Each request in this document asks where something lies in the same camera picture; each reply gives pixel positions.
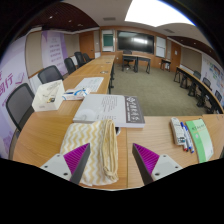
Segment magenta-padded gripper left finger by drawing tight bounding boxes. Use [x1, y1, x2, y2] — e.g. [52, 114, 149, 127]
[40, 142, 92, 186]

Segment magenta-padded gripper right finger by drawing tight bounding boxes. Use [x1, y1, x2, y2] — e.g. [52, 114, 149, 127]
[131, 142, 183, 187]

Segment yellow white zigzag towel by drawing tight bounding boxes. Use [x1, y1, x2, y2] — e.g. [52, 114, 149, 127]
[59, 119, 120, 187]

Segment white marker red cap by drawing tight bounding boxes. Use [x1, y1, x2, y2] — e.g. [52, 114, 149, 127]
[180, 121, 189, 153]

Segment white remote control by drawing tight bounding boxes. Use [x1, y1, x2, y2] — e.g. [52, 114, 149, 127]
[169, 116, 186, 147]

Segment white marker blue cap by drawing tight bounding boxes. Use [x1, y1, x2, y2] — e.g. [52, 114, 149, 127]
[182, 123, 195, 154]

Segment green booklet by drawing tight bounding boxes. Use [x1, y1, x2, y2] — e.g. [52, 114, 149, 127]
[185, 118, 215, 164]

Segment large white book dark spine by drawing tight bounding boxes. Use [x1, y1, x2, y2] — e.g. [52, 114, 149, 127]
[72, 93, 146, 129]

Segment small white blue box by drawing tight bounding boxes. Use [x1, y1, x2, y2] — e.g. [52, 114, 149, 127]
[61, 87, 91, 102]

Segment open white cardboard box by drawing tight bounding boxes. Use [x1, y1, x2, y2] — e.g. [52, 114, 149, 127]
[31, 79, 66, 113]

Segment white printed paper sheets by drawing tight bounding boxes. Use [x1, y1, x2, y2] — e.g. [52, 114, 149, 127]
[75, 76, 105, 94]

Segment black mesh office chair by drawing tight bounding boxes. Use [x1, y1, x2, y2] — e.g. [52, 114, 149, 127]
[5, 82, 36, 134]
[37, 64, 64, 85]

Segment long wooden side table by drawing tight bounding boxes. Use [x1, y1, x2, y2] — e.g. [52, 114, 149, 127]
[173, 65, 224, 114]

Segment group of black chairs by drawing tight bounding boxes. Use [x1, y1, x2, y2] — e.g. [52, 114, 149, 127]
[188, 69, 224, 113]

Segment row of black office chairs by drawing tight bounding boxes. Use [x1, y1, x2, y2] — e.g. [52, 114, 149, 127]
[63, 51, 92, 76]

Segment small wooden side desk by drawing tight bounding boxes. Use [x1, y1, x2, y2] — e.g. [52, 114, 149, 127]
[160, 58, 172, 72]

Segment wooden desk black legs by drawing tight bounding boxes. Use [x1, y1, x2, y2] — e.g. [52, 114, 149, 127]
[121, 53, 152, 74]

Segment brown wooden door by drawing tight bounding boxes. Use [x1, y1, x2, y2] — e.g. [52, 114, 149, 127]
[79, 31, 96, 60]
[170, 41, 182, 73]

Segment bright ceiling light panel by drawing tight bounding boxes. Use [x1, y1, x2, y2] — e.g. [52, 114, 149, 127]
[124, 0, 196, 28]

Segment white wall whiteboard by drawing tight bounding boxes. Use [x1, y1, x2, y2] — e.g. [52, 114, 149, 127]
[155, 35, 167, 59]

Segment large black wall screen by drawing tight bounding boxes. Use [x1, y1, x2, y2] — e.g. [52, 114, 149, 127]
[116, 30, 155, 55]

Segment green framed wall board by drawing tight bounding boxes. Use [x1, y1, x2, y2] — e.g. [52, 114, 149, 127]
[101, 29, 115, 53]

